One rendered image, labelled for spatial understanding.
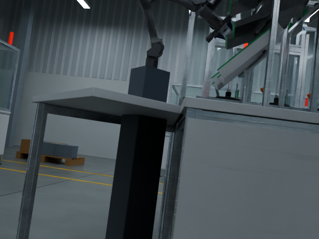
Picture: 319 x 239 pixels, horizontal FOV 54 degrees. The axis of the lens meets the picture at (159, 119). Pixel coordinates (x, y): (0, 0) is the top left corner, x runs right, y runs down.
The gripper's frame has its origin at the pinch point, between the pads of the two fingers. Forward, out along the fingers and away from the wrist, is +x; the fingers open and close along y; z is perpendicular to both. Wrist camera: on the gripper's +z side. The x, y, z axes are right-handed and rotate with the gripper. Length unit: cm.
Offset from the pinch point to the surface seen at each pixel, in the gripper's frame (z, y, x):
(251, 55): -43.7, -6.0, 8.6
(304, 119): -76, -7, 26
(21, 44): 678, 524, -384
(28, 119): 657, 719, -240
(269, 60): -47, -9, 14
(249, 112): -78, 1, 13
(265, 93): -53, -1, 20
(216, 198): -92, 22, 21
